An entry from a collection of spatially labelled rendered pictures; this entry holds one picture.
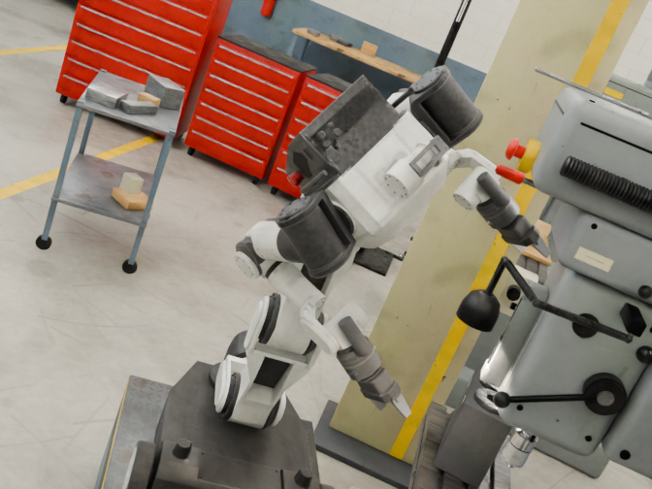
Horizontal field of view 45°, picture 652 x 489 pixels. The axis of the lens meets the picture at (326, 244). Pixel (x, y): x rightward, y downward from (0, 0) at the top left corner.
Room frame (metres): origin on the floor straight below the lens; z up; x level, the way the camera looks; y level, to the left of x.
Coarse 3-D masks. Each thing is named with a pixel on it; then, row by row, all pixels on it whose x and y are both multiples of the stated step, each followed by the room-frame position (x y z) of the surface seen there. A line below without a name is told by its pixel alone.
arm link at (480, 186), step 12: (480, 168) 1.95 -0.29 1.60; (468, 180) 1.93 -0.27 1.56; (480, 180) 1.89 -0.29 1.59; (492, 180) 1.90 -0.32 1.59; (456, 192) 1.92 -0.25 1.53; (468, 192) 1.91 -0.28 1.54; (480, 192) 1.92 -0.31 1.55; (492, 192) 1.90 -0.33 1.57; (504, 192) 1.91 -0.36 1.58; (468, 204) 1.91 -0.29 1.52; (480, 204) 1.94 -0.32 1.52; (492, 204) 1.93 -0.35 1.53; (504, 204) 1.91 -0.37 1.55; (492, 216) 1.94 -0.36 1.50
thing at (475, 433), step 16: (480, 384) 1.75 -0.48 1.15; (464, 400) 1.67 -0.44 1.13; (480, 400) 1.65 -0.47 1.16; (464, 416) 1.62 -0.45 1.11; (480, 416) 1.62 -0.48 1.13; (496, 416) 1.62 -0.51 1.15; (448, 432) 1.63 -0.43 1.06; (464, 432) 1.62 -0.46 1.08; (480, 432) 1.61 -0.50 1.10; (496, 432) 1.61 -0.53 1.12; (448, 448) 1.62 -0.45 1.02; (464, 448) 1.62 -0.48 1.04; (480, 448) 1.61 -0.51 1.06; (496, 448) 1.60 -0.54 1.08; (448, 464) 1.62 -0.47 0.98; (464, 464) 1.61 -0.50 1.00; (480, 464) 1.61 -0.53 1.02; (464, 480) 1.61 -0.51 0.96; (480, 480) 1.60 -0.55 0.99
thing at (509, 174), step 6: (498, 168) 1.48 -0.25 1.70; (504, 168) 1.48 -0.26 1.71; (510, 168) 1.48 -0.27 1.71; (498, 174) 1.48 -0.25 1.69; (504, 174) 1.47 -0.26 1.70; (510, 174) 1.47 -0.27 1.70; (516, 174) 1.47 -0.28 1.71; (522, 174) 1.48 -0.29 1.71; (510, 180) 1.48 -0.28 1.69; (516, 180) 1.47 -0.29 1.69; (522, 180) 1.47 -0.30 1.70; (528, 180) 1.47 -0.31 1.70; (534, 186) 1.47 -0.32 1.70
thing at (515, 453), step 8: (512, 440) 1.35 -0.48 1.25; (512, 448) 1.34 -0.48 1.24; (520, 448) 1.34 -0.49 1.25; (528, 448) 1.34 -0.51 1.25; (504, 456) 1.35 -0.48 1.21; (512, 456) 1.34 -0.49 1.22; (520, 456) 1.34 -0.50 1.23; (528, 456) 1.35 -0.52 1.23; (512, 464) 1.34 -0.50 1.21; (520, 464) 1.34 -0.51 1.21
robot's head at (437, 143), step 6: (438, 138) 1.54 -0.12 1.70; (432, 144) 1.53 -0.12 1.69; (438, 144) 1.54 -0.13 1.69; (444, 144) 1.54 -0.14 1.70; (426, 150) 1.52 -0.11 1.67; (438, 150) 1.55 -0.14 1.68; (444, 150) 1.54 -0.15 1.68; (420, 156) 1.51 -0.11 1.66; (438, 156) 1.53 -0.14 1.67; (414, 162) 1.50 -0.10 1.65; (432, 162) 1.52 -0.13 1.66; (414, 168) 1.50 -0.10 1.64; (420, 168) 1.50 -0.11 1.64; (426, 168) 1.51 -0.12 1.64; (420, 174) 1.49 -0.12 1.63
